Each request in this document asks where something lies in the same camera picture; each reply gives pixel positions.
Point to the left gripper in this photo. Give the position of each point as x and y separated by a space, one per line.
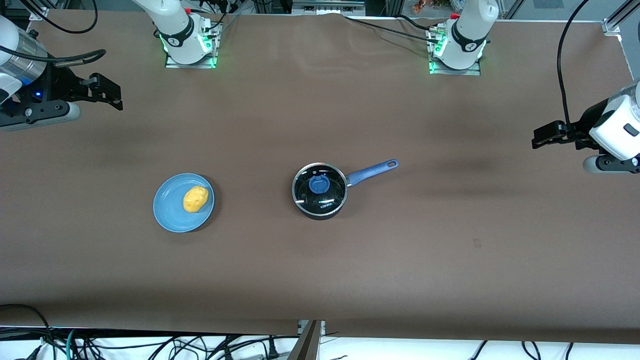
576 131

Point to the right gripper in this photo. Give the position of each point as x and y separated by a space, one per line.
59 84

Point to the yellow potato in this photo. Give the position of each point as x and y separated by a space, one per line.
195 199

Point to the glass lid with blue knob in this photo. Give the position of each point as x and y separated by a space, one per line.
320 185

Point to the blue round plate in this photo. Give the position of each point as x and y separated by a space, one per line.
170 210

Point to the small orange object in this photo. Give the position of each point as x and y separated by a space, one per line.
421 6

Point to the black power plug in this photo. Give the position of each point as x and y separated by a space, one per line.
272 348

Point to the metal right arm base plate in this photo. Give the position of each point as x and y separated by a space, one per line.
200 64

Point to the aluminium frame corner bracket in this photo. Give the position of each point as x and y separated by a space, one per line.
39 13
612 26

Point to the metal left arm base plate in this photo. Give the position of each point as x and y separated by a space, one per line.
452 71

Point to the aluminium frame rail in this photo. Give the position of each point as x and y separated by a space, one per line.
327 6

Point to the grey metal table bracket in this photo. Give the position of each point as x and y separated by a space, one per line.
310 345

